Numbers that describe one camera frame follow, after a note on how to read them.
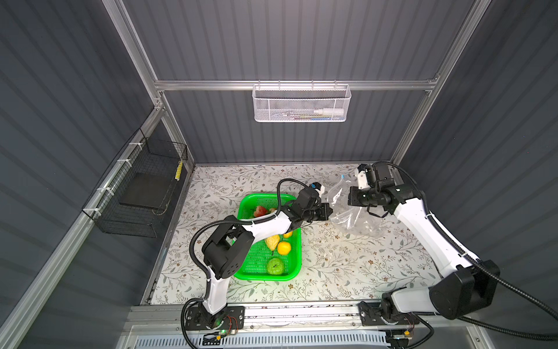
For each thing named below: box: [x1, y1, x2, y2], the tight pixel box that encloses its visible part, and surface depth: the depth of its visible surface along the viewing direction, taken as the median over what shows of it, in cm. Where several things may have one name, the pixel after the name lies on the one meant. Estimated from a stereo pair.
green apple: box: [266, 257, 285, 275], surface depth 80 cm
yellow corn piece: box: [265, 234, 280, 251], surface depth 88 cm
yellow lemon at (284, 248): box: [277, 241, 292, 256], surface depth 87 cm
